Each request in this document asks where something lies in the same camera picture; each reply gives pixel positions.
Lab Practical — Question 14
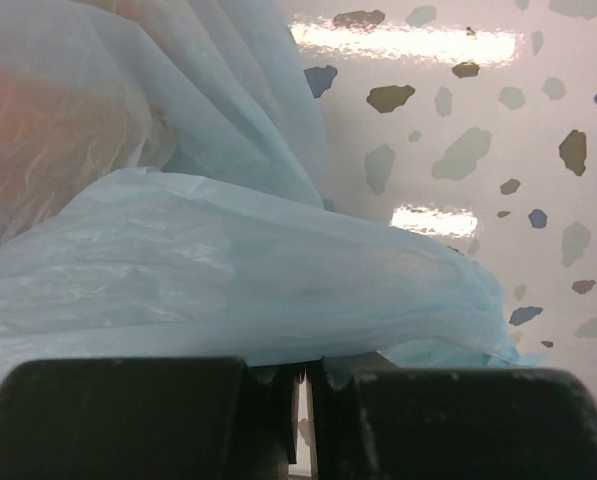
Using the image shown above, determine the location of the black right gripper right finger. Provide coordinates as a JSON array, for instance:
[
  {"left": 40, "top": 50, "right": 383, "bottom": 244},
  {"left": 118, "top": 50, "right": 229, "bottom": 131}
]
[{"left": 307, "top": 362, "right": 597, "bottom": 479}]

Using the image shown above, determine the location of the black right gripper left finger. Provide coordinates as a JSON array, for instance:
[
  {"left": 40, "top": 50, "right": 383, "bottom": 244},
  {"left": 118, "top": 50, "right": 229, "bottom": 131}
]
[{"left": 0, "top": 358, "right": 303, "bottom": 479}]

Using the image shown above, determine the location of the blue printed plastic bag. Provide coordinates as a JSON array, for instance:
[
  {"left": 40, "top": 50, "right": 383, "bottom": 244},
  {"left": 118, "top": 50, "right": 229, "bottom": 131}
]
[{"left": 0, "top": 1, "right": 536, "bottom": 383}]

